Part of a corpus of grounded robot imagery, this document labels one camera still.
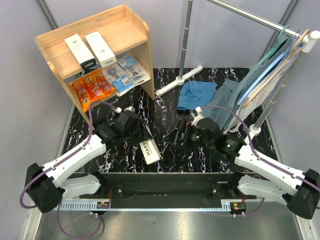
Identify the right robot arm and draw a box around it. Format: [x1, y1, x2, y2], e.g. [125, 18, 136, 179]
[163, 117, 320, 220]

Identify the teal hanger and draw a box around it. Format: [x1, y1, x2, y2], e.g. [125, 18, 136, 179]
[258, 24, 290, 65]

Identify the orange BIC razor pack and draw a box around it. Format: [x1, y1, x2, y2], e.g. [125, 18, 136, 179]
[93, 69, 116, 98]
[69, 77, 93, 113]
[83, 74, 105, 102]

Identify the blue razor blister pack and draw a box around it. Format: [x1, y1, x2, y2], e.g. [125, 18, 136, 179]
[117, 55, 151, 86]

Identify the metal clothes rack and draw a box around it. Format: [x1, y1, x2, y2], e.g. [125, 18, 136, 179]
[150, 0, 320, 155]

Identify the grey-blue garment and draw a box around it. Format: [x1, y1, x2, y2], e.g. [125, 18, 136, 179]
[201, 63, 267, 131]

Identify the blue hanger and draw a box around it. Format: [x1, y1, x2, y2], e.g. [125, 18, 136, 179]
[236, 37, 298, 106]

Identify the wooden hanger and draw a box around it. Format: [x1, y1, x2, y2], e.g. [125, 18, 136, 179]
[243, 29, 311, 108]

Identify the white Harry's box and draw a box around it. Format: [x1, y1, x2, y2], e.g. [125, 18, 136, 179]
[139, 138, 162, 165]

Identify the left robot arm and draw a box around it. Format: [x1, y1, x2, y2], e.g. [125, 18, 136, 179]
[23, 109, 153, 213]

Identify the blue bucket hat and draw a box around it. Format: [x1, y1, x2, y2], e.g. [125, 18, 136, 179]
[177, 81, 216, 111]

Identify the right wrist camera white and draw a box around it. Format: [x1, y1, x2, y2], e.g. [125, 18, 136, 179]
[190, 106, 204, 127]

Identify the wooden two-tier shelf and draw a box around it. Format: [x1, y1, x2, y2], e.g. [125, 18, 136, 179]
[34, 4, 156, 123]

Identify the blue Gillette razor pack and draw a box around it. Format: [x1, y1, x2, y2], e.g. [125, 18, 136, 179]
[102, 63, 135, 97]

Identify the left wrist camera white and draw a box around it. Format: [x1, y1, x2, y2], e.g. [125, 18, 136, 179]
[115, 106, 136, 116]

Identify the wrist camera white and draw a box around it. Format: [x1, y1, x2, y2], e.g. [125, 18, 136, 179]
[115, 106, 136, 116]
[190, 106, 204, 127]

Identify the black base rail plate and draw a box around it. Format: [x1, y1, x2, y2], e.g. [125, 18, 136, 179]
[75, 172, 285, 212]

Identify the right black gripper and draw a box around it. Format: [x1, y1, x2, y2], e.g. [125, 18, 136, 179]
[162, 118, 215, 152]

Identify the white H box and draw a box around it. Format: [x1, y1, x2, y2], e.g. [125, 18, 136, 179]
[84, 31, 117, 68]
[64, 34, 97, 71]

